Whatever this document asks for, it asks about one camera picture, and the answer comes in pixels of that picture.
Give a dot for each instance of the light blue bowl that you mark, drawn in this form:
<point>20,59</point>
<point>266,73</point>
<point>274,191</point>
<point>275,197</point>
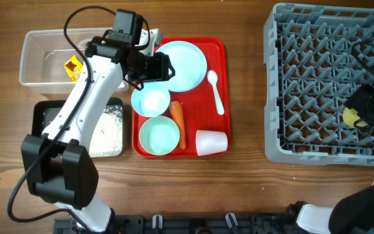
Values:
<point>151,101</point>

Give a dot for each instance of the yellow snack wrapper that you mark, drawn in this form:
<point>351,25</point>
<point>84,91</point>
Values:
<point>73,68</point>

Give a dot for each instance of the black tray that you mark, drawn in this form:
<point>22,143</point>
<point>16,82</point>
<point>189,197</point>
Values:
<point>46,111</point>

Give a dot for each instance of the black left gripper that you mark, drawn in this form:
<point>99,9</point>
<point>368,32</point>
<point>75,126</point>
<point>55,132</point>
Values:
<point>162,66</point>

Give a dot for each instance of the orange carrot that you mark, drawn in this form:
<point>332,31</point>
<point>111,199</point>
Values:
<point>176,112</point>

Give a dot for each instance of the grey dishwasher rack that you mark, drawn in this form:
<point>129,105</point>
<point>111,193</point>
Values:
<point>310,74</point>

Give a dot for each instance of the pink plastic cup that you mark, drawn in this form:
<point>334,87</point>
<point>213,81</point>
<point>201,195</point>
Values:
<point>210,142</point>

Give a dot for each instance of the pile of white rice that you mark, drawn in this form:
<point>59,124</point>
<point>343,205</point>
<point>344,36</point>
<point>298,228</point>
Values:
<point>107,138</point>

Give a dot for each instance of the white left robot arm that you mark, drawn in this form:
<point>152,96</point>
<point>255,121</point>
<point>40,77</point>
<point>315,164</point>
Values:
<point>58,168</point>

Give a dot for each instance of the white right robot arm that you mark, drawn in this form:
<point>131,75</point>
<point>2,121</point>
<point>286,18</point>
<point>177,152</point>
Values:
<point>355,213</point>

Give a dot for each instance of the white tissue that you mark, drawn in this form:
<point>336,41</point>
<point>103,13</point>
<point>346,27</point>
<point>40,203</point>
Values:
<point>123,86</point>

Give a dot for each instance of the red tray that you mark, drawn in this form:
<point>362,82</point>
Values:
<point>198,104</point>

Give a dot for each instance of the white plastic spoon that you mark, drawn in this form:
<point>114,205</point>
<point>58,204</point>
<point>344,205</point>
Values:
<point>212,78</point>

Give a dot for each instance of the clear plastic bin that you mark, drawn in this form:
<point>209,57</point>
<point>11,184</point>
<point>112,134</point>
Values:
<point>44,54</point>

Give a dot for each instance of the light blue plate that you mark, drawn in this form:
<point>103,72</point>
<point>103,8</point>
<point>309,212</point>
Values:
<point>189,63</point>

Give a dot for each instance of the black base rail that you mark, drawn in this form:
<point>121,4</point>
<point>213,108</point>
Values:
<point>227,224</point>

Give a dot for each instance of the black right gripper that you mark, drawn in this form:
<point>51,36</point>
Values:
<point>356,101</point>

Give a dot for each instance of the green bowl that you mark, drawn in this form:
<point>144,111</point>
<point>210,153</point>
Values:
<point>159,135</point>

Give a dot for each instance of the yellow plastic cup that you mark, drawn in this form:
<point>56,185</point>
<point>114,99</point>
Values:
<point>352,119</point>

